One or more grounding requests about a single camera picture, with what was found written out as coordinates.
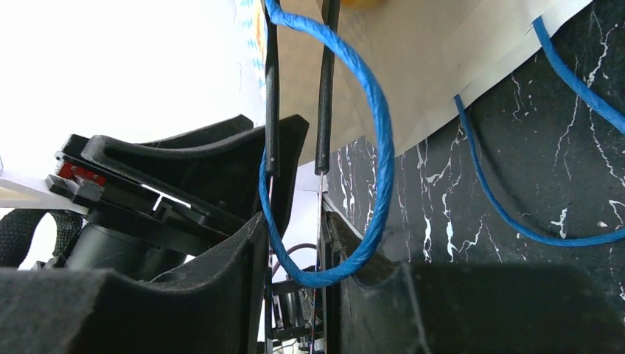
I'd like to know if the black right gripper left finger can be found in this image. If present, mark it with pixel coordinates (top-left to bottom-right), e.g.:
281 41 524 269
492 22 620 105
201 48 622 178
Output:
0 0 282 354

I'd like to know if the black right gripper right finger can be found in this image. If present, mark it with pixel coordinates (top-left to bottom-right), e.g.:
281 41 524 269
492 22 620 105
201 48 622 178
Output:
325 1 624 353

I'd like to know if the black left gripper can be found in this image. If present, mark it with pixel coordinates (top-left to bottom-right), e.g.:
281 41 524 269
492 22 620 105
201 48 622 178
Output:
0 114 310 282

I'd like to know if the checkered paper bread bag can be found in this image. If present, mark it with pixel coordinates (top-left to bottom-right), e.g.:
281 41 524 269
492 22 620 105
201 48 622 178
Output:
229 0 625 289

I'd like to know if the small orange fake bread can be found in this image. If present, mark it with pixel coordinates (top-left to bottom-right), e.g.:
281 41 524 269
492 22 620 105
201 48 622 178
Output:
341 0 383 11

